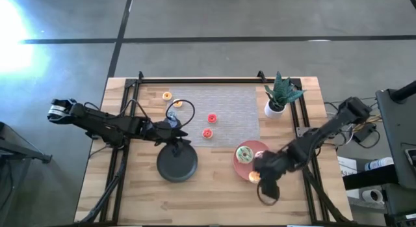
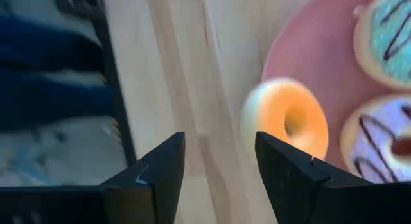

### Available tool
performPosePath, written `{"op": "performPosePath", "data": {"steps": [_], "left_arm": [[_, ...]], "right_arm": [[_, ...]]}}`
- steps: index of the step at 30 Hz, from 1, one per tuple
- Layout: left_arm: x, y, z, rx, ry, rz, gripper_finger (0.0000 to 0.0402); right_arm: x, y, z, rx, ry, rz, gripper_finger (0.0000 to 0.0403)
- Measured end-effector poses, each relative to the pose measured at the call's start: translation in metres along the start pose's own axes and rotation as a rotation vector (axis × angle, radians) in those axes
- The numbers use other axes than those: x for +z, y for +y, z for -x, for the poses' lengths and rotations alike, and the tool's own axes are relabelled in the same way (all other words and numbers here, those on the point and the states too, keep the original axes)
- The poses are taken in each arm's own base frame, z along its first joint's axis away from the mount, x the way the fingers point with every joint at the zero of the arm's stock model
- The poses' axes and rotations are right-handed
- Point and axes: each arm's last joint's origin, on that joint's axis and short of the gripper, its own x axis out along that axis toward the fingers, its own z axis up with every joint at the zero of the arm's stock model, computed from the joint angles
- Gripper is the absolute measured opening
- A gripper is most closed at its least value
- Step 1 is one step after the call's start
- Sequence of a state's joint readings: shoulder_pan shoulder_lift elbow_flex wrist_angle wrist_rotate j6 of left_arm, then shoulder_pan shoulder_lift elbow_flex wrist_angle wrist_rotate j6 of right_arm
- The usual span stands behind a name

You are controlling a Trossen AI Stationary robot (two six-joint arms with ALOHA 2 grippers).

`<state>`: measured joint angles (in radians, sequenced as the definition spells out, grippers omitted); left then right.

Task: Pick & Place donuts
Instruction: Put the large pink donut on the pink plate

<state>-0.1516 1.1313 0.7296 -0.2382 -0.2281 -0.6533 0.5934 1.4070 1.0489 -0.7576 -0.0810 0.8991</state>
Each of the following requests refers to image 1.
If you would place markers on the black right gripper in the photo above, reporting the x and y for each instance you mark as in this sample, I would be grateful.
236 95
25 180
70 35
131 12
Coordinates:
273 165

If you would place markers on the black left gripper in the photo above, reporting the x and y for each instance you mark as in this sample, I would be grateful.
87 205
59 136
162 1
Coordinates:
162 131

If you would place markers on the large pink frosted donut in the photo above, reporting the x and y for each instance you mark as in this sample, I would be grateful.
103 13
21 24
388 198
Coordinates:
254 177

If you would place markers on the pink round plate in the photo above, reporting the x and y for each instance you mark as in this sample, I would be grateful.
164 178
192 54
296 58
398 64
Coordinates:
240 170

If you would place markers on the small blue donut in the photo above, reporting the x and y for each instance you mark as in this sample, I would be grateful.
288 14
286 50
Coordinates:
172 118

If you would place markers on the small red donut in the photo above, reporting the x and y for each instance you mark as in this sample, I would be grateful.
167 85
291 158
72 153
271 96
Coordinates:
204 133
209 118

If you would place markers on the large green frosted donut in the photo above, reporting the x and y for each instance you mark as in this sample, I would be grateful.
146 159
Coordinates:
240 154

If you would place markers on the black round plate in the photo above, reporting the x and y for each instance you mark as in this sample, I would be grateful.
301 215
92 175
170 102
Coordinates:
177 168

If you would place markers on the small orange yellow donut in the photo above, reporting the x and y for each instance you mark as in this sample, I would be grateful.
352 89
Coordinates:
175 105

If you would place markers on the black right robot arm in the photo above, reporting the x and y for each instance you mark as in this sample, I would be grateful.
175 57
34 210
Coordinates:
325 129

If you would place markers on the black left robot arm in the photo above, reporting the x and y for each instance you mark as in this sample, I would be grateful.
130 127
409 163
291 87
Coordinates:
97 121

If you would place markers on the grey woven placemat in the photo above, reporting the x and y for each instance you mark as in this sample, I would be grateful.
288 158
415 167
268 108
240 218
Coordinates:
227 106

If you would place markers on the green plant in white pot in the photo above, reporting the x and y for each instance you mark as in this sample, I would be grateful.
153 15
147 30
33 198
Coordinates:
281 92

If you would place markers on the white printed paper box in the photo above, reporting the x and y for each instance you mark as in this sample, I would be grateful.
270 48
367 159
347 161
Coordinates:
346 165

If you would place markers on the white tape roll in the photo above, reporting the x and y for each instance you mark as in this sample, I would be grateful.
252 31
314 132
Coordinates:
365 196

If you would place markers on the black shelf board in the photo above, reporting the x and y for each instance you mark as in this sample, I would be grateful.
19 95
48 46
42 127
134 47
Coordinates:
370 178

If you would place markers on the black power adapter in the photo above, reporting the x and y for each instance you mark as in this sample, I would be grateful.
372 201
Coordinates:
364 132

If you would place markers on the white plastic bottle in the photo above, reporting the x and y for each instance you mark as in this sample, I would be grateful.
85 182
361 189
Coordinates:
380 163

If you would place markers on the dark grey storage box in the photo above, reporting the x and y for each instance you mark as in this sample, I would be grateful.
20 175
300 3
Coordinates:
399 201

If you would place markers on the grey metal cabinet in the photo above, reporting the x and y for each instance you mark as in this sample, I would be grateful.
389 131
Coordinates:
399 129

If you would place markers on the dark metal stand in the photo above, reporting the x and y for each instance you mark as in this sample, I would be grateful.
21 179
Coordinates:
19 149

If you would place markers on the black pole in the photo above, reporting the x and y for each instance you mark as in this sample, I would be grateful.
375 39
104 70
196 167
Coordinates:
404 92

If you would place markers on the black aluminium table frame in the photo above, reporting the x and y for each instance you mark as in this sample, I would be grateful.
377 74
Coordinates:
201 80

